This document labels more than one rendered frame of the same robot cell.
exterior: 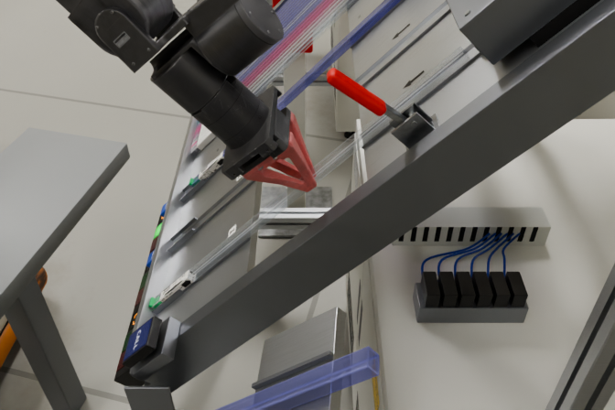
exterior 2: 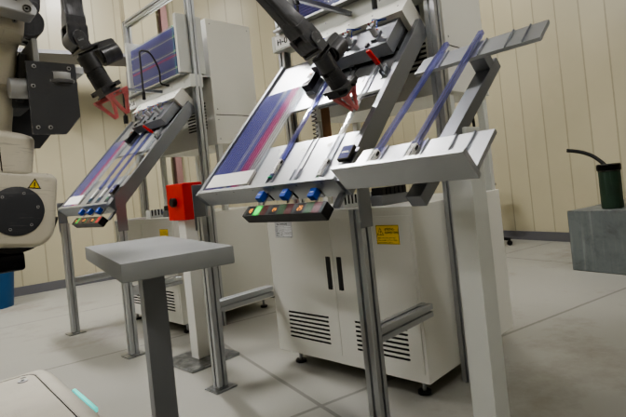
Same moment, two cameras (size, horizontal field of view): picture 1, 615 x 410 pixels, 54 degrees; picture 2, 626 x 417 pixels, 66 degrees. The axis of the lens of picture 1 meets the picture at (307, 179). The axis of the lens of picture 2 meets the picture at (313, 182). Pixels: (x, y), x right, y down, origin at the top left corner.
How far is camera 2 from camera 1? 141 cm
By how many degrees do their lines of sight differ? 58
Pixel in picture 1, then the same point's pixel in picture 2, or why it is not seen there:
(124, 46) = (319, 42)
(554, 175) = not seen: hidden behind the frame
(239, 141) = (344, 81)
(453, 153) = (400, 68)
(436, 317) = (387, 200)
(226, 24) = (338, 40)
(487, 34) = (390, 44)
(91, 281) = not seen: outside the picture
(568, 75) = (411, 47)
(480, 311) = (397, 195)
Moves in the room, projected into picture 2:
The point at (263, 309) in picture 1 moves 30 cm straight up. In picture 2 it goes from (374, 134) to (363, 31)
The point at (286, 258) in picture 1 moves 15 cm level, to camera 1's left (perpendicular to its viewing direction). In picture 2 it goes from (376, 107) to (343, 105)
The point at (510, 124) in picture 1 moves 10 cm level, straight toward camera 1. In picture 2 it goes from (406, 60) to (426, 51)
